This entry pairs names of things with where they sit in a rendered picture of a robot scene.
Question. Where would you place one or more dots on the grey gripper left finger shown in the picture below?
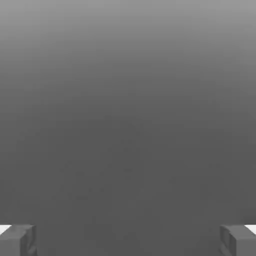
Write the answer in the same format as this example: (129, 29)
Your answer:
(16, 241)

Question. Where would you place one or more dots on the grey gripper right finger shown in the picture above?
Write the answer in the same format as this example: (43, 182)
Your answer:
(240, 241)

